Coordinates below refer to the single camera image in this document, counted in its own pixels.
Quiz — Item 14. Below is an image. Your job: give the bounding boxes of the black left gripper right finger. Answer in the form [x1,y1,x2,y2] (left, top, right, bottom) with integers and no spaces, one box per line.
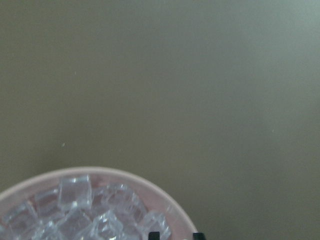
[192,232,206,240]

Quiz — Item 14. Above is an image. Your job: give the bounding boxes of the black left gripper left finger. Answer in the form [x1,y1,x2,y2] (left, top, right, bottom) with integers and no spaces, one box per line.
[148,231,160,240]

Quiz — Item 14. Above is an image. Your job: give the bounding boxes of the pink bowl of ice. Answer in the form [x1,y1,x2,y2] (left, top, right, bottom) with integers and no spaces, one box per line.
[0,166,198,240]

